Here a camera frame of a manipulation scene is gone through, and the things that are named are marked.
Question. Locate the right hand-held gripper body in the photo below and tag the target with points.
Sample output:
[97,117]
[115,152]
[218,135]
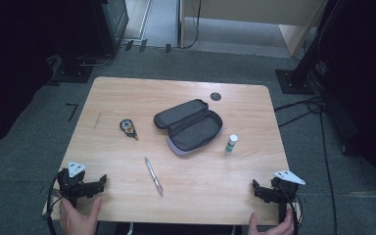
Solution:
[284,189]

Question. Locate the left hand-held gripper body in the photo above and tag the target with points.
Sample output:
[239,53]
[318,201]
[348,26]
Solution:
[72,187]

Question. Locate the white green glue stick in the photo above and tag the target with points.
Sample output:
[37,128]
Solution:
[231,144]

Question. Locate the silver pen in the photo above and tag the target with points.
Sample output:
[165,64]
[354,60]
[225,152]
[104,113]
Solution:
[154,177]

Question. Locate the dark grey pencil case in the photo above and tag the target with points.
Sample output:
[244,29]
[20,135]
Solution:
[189,129]

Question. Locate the person's left hand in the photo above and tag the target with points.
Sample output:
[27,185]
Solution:
[78,218]

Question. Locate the person's right hand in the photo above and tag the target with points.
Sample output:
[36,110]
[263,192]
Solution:
[274,230]

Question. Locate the black correction tape dispenser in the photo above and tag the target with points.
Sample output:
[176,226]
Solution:
[128,127]

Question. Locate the black round table grommet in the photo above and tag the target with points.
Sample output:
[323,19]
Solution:
[215,96]

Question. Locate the black flat stand base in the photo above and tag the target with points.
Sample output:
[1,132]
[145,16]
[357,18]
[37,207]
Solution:
[73,73]

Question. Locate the black metal stand with base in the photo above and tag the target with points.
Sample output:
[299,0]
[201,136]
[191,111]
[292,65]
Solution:
[302,71]

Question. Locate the dark curtain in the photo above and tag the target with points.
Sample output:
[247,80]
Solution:
[365,81]
[9,65]

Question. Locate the black cabinet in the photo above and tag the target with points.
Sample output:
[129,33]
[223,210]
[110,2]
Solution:
[111,26]

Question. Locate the light wooden partition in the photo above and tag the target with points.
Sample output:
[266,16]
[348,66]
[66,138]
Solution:
[258,11]

